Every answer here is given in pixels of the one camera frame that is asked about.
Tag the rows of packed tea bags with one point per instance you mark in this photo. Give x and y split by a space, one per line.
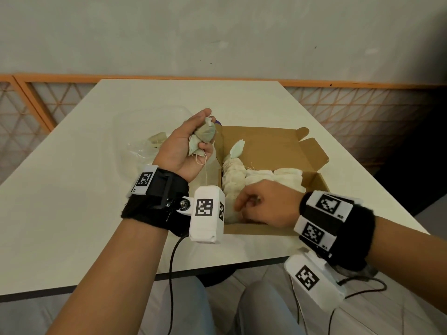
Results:
258 177

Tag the black marker wristband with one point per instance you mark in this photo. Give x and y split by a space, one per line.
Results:
352 240
146 209

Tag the clear plastic container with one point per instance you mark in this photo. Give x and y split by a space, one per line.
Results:
139 156

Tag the person's left forearm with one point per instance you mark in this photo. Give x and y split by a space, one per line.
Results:
104 282

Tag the brown paper box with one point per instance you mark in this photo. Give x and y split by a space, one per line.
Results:
272 146

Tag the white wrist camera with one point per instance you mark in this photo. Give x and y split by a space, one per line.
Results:
321 293
206 230

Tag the person's right forearm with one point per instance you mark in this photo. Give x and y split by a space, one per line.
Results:
412 254

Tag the bunch of tea bags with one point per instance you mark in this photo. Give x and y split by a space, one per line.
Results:
206 134

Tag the grey trousers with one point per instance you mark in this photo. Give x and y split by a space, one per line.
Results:
258 310

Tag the dark grey floor object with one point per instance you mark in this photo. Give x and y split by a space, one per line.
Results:
370 270

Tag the person's left hand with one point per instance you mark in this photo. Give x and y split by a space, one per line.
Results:
173 150

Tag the orange lattice fence panel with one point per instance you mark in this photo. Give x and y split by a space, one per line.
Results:
17 129
366 115

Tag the person's right hand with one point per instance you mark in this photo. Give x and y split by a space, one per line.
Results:
276 205

